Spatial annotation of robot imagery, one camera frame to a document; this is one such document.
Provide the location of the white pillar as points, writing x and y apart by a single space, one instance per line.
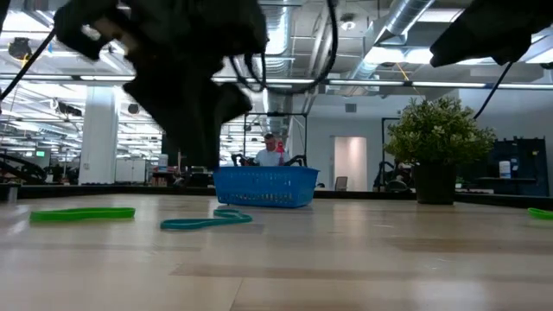
99 142

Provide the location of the teal rubber band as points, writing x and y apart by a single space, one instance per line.
194 224

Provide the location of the dark blue cabinet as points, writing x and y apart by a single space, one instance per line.
531 164

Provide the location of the green rubber band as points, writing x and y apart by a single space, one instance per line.
542 213
108 213

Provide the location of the blue plastic basket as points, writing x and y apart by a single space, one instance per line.
265 185

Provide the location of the green potted artificial plant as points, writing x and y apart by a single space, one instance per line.
436 134

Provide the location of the grey chair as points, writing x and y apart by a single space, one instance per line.
341 183

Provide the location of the white cabinets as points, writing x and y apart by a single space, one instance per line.
129 170

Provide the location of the black background robot arm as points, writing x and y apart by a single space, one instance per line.
298 159
242 160

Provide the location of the silver ventilation duct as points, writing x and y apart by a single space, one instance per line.
278 39
406 15

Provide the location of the long ceiling light strip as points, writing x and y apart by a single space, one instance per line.
367 82

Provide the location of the green exit sign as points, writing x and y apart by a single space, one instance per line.
40 153

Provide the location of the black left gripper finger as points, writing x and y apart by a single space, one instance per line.
233 103
190 116

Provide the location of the small red object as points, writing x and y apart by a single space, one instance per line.
281 149

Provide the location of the white container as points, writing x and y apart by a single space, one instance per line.
505 169

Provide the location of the person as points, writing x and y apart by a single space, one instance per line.
270 157

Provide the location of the black ceiling device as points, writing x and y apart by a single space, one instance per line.
19 48

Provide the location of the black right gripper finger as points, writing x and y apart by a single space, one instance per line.
471 52
471 30

